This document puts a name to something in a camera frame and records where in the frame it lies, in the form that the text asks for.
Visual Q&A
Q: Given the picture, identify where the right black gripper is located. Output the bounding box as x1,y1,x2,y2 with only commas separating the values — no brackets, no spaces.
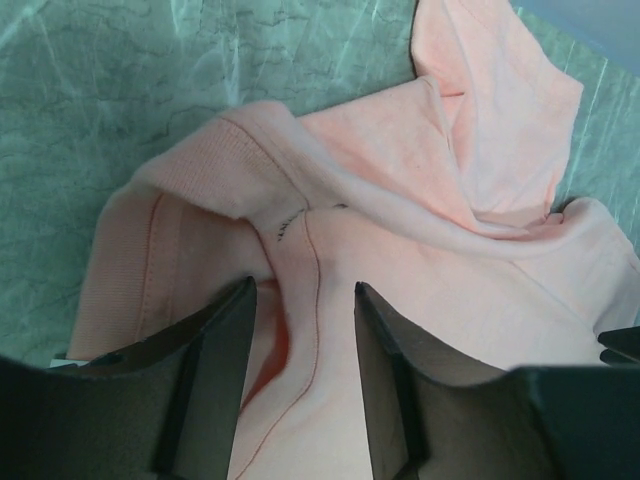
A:
598,327,640,365

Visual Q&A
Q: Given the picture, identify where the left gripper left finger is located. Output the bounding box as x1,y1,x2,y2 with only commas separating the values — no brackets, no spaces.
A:
1,278,257,479

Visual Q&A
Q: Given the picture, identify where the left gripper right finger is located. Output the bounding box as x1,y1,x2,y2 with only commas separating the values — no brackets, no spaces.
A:
354,282,639,479

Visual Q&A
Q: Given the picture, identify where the salmon pink t shirt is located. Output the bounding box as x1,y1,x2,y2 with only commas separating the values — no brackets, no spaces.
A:
68,1,639,479

